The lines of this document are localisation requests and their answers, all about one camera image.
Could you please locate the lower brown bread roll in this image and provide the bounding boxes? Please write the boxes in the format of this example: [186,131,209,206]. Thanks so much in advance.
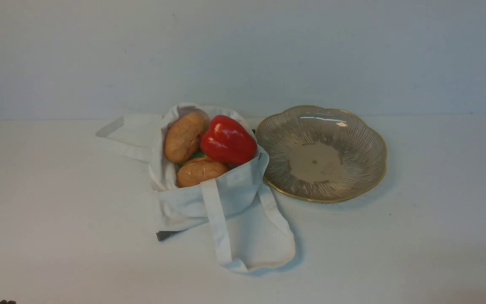
[177,157,230,188]

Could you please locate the brown bread roll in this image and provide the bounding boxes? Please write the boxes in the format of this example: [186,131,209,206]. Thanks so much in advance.
[164,111,209,163]
[177,157,230,188]

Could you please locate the white cloth tote bag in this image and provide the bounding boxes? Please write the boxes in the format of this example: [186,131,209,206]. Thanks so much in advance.
[96,103,296,273]

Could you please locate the upper brown bread roll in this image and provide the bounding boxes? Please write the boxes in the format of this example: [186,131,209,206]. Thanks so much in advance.
[164,111,209,163]

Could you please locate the red bell pepper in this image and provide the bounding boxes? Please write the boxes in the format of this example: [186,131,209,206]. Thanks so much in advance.
[200,115,258,166]

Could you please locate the gold-rimmed glass plate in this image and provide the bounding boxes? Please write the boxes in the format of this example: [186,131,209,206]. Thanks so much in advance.
[255,105,388,204]

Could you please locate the green vegetable in bag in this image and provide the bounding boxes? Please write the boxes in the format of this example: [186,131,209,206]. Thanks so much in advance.
[177,149,208,167]

